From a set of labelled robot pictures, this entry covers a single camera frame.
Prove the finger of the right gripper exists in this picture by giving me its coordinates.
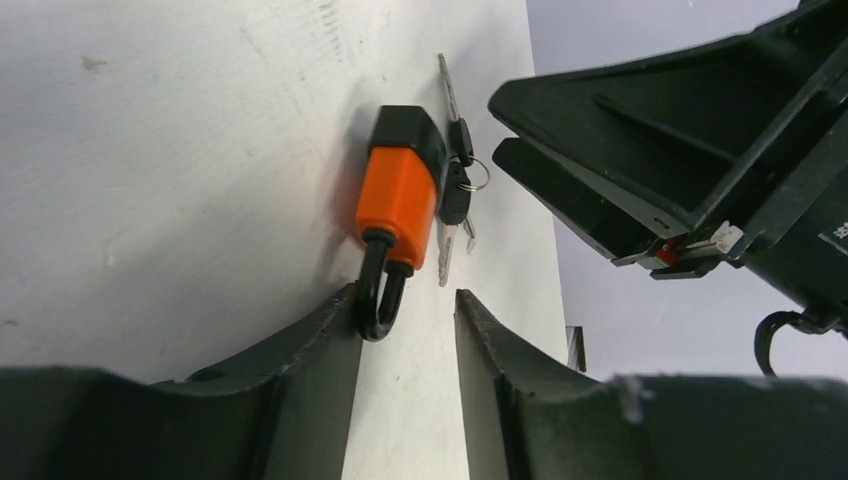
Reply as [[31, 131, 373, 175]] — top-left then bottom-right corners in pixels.
[[493, 137, 660, 260]]

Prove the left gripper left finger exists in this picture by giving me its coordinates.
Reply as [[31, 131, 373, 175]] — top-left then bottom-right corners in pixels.
[[1, 286, 362, 479]]

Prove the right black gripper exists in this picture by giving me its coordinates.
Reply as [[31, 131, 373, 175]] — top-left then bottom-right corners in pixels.
[[488, 1, 847, 282]]

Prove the orange padlock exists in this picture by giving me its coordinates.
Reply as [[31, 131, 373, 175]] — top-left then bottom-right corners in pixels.
[[353, 105, 448, 342]]

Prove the orange padlock key bunch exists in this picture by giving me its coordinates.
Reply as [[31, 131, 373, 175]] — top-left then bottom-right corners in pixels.
[[437, 53, 491, 287]]

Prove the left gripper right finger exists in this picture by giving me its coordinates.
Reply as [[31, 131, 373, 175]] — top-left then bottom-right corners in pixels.
[[455, 290, 847, 479]]

